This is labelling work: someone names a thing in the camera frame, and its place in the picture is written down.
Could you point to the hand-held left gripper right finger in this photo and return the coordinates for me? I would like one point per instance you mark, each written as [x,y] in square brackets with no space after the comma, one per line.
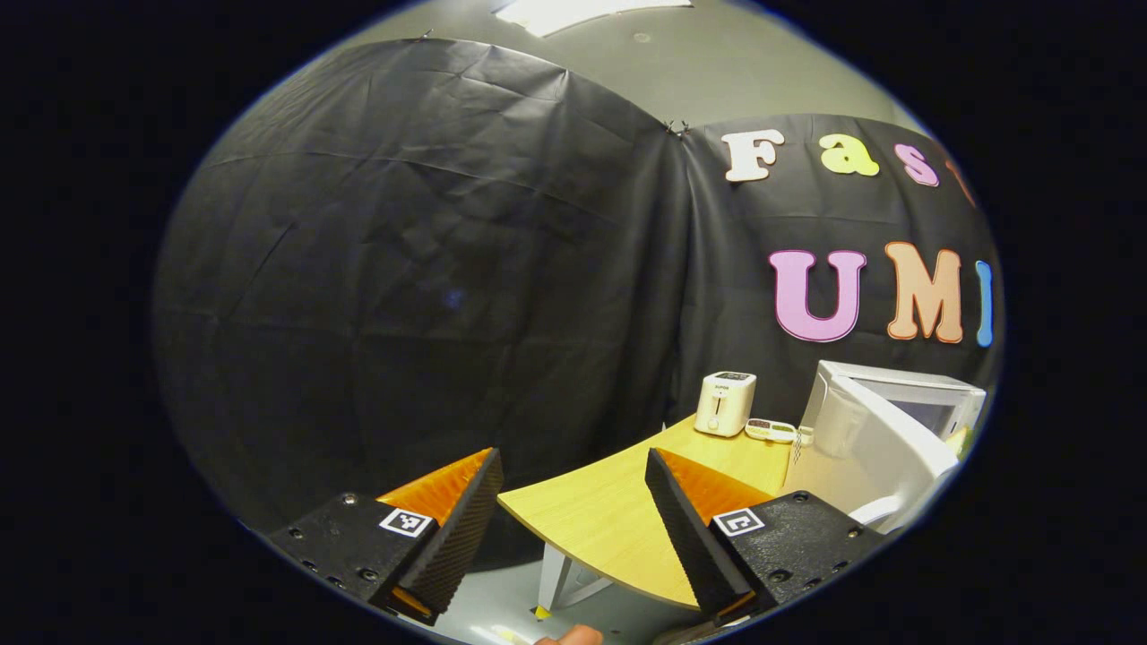
[694,546]

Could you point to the white microwave oven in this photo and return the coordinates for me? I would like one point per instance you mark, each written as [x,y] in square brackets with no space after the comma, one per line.
[887,448]

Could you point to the white table leg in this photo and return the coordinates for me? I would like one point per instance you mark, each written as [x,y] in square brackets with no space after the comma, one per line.
[554,578]

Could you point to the ceiling light panel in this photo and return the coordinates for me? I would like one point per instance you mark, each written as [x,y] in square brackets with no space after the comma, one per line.
[582,11]

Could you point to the white toaster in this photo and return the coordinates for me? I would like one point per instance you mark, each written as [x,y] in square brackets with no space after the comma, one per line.
[724,408]

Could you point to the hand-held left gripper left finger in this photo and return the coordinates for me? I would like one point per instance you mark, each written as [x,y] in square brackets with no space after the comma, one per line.
[452,546]

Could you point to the black backdrop cloth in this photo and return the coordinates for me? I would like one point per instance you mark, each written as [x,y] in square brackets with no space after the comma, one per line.
[403,296]

